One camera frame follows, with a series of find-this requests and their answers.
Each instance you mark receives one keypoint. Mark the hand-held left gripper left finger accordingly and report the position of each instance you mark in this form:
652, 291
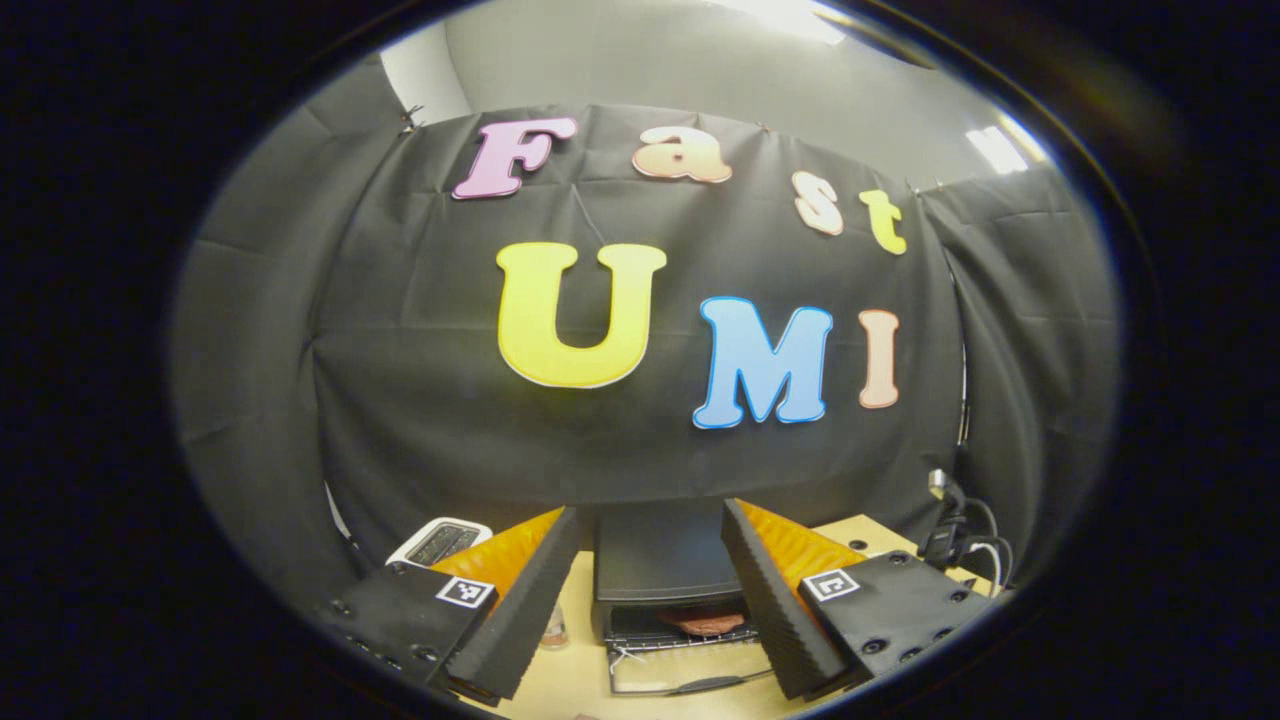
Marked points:
525, 610

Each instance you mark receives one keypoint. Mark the small seasoning bottle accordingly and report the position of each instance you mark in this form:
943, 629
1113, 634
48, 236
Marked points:
556, 628

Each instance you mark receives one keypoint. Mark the black electric oven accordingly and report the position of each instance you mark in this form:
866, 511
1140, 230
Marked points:
665, 560

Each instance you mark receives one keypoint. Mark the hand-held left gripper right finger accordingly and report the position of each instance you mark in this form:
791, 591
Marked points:
775, 615

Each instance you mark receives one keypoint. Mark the black backdrop cloth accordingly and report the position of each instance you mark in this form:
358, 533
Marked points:
400, 380

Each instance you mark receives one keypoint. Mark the white toaster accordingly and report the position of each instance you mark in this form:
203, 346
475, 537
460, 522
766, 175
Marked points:
440, 542

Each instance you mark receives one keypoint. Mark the small ceiling light panel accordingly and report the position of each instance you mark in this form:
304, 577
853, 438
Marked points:
1000, 150

